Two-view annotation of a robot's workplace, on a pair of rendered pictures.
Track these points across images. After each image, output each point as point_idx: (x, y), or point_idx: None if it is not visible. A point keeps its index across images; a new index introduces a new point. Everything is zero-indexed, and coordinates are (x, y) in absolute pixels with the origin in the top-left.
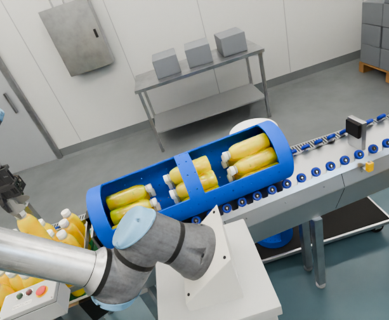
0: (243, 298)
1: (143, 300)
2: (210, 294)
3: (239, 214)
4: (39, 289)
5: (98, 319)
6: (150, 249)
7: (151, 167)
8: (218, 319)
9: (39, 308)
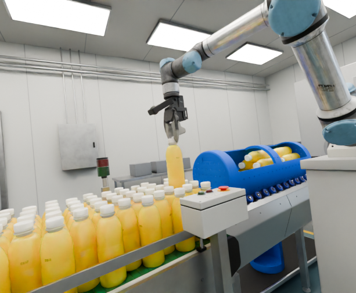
0: None
1: (234, 287)
2: None
3: (292, 192)
4: (220, 186)
5: None
6: None
7: (229, 156)
8: None
9: (233, 199)
